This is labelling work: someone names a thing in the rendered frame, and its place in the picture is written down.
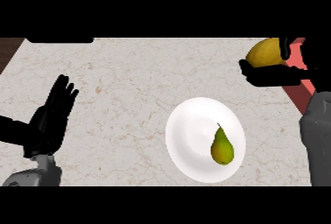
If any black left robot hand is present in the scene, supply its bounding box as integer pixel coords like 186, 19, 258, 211
0, 73, 81, 160

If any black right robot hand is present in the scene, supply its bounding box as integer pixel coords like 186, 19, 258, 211
237, 37, 331, 95

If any yellow lemon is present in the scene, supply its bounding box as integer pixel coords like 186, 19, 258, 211
245, 38, 288, 69

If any red cardboard box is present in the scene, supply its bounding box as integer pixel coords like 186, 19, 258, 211
282, 37, 317, 116

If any white round plate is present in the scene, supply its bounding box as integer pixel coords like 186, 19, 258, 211
164, 96, 246, 185

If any dark brown wooden panel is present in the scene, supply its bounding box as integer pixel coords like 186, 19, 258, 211
0, 37, 26, 74

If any green pear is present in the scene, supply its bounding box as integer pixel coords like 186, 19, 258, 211
209, 122, 236, 166

